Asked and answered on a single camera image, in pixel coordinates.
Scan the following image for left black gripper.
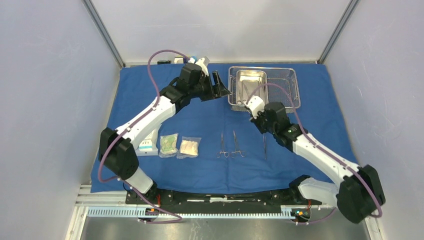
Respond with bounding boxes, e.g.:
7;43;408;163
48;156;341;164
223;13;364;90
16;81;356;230
189;70;231;102

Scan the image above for steel tweezers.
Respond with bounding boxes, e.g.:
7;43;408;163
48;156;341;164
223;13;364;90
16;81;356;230
262;134;268;160

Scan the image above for wire mesh instrument basket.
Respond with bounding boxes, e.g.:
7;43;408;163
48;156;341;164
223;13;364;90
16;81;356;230
228;66;301;113

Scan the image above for blue surgical drape cloth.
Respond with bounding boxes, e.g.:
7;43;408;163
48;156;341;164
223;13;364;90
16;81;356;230
90;62;359;195

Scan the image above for surgical scissors forceps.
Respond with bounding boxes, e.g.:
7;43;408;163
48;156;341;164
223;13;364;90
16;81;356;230
216;132;230;158

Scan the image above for beige gauze packet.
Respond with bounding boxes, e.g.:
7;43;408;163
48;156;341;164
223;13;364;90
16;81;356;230
176;136;202;159

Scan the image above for green packet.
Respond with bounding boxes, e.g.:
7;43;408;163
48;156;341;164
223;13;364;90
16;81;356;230
158;133;179;158

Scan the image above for white blue labelled packet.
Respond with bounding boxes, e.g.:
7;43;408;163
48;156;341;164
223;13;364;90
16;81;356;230
135;128;159;157

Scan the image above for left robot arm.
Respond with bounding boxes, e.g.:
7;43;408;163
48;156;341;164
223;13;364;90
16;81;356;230
97;63;231;204

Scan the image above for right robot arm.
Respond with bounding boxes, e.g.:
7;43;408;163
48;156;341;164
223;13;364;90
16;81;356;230
245;96;386;224

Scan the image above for forceps in tray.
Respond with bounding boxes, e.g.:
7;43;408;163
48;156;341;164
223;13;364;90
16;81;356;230
238;82;250;104

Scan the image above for stainless steel inner tray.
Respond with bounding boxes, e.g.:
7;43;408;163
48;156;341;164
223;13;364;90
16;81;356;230
235;69;267;106

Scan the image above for white yellow small object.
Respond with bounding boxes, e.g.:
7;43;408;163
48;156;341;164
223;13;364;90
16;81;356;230
173;56;186;64

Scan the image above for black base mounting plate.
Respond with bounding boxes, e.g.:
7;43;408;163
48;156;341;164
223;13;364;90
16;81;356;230
145;188;321;214

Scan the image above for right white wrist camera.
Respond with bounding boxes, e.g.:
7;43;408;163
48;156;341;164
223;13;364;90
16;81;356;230
245;95;265;119

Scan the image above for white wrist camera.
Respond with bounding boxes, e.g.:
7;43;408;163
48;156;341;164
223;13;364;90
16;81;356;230
245;95;265;119
194;56;210;77

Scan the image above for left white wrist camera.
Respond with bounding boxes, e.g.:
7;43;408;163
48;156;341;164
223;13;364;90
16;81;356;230
194;56;210;77

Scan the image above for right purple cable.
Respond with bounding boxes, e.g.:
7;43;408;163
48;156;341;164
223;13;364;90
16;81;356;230
245;82;383;225

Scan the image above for purple cable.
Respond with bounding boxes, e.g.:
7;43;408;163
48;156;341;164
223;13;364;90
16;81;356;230
245;82;383;225
97;49;200;224

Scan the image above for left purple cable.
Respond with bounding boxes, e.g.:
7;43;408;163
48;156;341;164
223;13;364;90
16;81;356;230
97;49;200;224

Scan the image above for white slotted cable duct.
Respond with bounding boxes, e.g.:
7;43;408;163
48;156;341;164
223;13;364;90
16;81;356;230
87;206;309;220

